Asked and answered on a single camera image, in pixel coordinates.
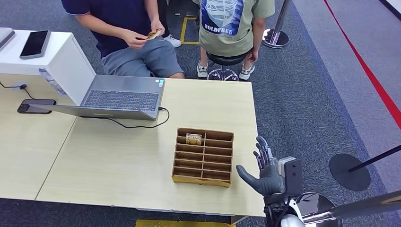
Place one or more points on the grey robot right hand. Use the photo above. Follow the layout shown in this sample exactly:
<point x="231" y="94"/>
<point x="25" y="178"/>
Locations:
<point x="269" y="181"/>

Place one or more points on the stack of gold cards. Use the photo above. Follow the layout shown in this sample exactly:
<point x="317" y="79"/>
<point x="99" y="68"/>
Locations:
<point x="154" y="34"/>

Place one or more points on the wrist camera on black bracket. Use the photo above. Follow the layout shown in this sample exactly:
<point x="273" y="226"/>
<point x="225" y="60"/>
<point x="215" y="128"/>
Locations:
<point x="294" y="178"/>

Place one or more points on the chrome stanchion with small base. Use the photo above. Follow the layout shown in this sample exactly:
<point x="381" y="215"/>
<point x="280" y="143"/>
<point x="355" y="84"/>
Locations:
<point x="275" y="37"/>

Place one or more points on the grey open laptop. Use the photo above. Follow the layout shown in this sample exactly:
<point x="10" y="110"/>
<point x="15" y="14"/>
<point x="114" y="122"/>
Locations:
<point x="122" y="98"/>

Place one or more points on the person's right hand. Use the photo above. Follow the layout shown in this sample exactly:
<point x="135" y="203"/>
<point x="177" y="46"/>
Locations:
<point x="134" y="39"/>

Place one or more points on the person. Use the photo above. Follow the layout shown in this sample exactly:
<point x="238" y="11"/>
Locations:
<point x="228" y="37"/>
<point x="172" y="40"/>
<point x="125" y="15"/>

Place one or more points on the black round stool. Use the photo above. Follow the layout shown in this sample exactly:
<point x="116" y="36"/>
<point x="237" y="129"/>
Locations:
<point x="225" y="60"/>

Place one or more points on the black stanchion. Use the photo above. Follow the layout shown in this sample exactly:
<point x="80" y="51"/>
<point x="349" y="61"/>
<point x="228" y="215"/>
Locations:
<point x="347" y="174"/>

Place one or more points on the dark phone with grey frame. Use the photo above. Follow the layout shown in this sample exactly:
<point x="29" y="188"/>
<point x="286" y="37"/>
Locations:
<point x="35" y="44"/>

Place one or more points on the gold hotel key card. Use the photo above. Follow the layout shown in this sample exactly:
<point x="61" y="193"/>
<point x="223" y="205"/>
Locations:
<point x="193" y="139"/>

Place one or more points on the black phone with camera bump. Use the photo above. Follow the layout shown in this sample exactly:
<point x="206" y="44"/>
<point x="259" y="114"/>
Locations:
<point x="36" y="103"/>

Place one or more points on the person's left forearm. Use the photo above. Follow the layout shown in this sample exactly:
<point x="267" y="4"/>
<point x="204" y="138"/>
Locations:
<point x="153" y="9"/>
<point x="258" y="34"/>

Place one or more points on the person's left hand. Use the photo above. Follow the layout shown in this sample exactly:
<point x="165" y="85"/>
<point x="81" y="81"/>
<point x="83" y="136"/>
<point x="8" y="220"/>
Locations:
<point x="157" y="25"/>
<point x="252" y="56"/>

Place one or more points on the white cabinet box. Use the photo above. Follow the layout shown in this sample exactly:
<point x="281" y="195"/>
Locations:
<point x="65" y="65"/>

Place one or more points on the chrome stanchion with large base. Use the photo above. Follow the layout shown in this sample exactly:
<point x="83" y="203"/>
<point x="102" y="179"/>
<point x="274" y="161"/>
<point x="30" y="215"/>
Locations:
<point x="316" y="206"/>

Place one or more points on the person's right forearm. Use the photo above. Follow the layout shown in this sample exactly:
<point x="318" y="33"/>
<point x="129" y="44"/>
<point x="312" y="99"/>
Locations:
<point x="100" y="25"/>

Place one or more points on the grey flat device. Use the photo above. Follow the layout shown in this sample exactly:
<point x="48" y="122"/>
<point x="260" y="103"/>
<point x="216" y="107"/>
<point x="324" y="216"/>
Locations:
<point x="4" y="34"/>

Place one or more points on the brown cardboard card holder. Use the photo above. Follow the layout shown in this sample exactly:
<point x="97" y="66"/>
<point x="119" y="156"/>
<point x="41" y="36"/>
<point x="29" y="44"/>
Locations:
<point x="203" y="180"/>

